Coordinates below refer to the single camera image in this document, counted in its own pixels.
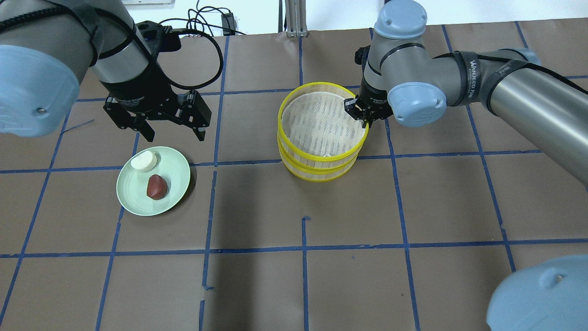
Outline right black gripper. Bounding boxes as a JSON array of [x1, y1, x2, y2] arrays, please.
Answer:
[[344, 77, 393, 130]]

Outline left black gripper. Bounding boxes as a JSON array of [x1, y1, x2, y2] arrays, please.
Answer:
[[103, 69, 211, 143]]

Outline white steamed bun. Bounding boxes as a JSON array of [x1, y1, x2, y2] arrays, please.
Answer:
[[130, 150, 159, 172]]

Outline yellow steamer layer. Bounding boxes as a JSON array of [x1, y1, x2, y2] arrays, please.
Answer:
[[277, 82, 369, 172], [278, 146, 357, 183]]

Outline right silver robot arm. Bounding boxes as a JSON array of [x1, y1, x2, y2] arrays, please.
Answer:
[[345, 0, 588, 331]]

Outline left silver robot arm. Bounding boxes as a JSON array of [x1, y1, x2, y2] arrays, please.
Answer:
[[1, 0, 211, 142]]

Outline white steamer cloth liner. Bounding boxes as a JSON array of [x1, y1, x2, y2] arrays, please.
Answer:
[[281, 91, 366, 157]]

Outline brown steamed bun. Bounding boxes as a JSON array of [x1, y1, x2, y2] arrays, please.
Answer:
[[146, 174, 169, 200]]

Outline light green plate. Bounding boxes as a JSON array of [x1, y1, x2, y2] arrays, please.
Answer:
[[116, 147, 191, 217]]

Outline black power adapter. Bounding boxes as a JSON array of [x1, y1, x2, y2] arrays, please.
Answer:
[[221, 12, 237, 35]]

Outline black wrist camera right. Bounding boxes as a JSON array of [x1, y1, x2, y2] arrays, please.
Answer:
[[354, 45, 370, 74]]

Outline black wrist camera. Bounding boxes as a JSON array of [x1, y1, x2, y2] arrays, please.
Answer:
[[135, 21, 182, 58], [354, 45, 370, 74]]

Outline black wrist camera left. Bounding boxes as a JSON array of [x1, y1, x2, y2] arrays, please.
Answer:
[[135, 21, 182, 58]]

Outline aluminium frame post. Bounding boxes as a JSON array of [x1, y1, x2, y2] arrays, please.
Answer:
[[284, 0, 308, 38]]

